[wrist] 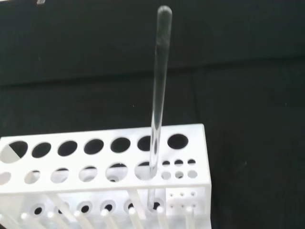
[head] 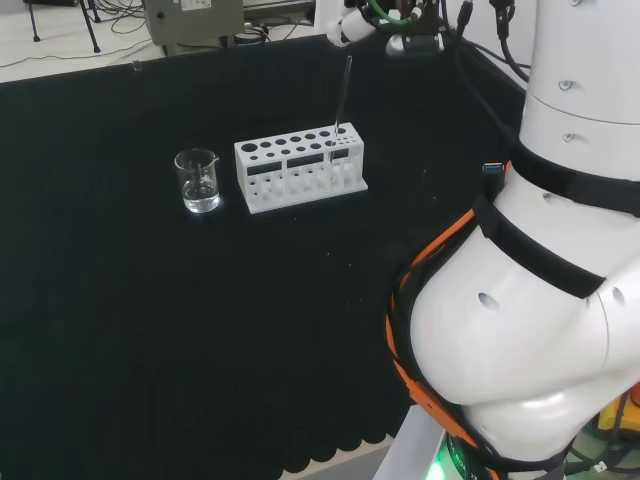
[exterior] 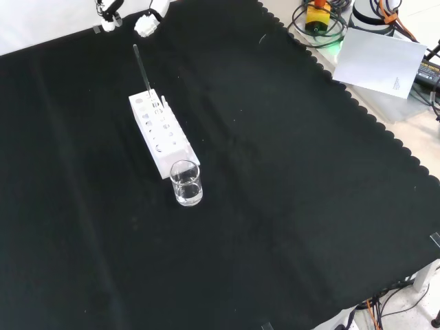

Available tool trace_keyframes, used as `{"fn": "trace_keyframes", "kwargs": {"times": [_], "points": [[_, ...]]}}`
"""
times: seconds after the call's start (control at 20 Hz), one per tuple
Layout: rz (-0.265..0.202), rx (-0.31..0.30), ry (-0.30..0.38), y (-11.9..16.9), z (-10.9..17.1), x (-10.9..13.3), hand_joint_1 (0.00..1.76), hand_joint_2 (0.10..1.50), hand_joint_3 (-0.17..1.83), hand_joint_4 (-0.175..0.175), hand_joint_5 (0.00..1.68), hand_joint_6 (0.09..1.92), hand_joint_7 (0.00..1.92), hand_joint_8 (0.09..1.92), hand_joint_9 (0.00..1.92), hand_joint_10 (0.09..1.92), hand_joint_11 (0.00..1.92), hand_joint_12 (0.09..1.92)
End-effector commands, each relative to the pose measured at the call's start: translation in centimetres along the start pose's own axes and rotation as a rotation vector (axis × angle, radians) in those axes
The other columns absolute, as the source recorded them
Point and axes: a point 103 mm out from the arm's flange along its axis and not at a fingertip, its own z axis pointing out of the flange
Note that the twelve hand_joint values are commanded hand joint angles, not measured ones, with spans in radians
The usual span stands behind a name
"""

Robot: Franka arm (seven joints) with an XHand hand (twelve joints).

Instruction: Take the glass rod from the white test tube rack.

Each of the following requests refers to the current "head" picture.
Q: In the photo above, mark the black tripod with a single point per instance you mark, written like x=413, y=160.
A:
x=91, y=27

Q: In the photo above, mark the black bench cloth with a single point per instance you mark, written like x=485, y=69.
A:
x=150, y=300

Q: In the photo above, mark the yellow stop button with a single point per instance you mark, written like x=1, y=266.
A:
x=607, y=417

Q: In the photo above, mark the pale base plate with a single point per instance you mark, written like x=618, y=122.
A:
x=410, y=440

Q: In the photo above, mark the clear tape strip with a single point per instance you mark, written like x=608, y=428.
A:
x=136, y=66

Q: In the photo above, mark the white test tube rack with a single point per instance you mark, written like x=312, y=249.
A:
x=300, y=192

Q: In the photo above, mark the clear glass beaker with water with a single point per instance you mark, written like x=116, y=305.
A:
x=199, y=192

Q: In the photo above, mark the clear glass rod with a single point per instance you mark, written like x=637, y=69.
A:
x=342, y=95

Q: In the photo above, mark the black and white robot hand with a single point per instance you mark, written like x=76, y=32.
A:
x=420, y=20

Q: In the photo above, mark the grey equipment box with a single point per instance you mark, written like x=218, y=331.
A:
x=195, y=20

